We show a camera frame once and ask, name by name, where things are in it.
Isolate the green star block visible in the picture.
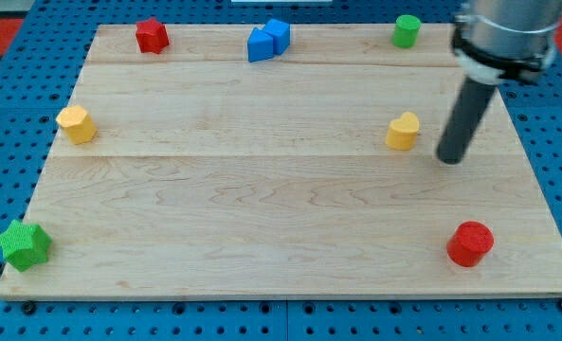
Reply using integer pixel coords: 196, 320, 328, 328
0, 220, 52, 272

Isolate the green cylinder block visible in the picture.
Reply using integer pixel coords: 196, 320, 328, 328
391, 14, 422, 48

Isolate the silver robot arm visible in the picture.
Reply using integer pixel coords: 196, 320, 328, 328
436, 0, 562, 165

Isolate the red cylinder block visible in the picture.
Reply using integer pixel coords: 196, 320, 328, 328
446, 221, 495, 267

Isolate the light wooden board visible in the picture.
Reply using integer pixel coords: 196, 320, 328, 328
0, 24, 562, 301

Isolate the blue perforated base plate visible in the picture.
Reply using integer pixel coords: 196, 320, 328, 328
0, 0, 562, 340

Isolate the blue triangle block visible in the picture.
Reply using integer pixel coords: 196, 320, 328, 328
247, 27, 274, 63

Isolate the red star block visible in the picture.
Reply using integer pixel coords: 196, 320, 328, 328
136, 17, 170, 54

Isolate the blue cube block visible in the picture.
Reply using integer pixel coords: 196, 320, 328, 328
263, 19, 291, 55

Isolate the yellow heart block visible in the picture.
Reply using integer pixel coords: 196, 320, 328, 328
385, 112, 420, 151

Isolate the yellow hexagon block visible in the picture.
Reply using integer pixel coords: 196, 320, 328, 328
56, 105, 98, 145

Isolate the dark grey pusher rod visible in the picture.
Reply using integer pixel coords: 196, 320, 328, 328
436, 77, 496, 165

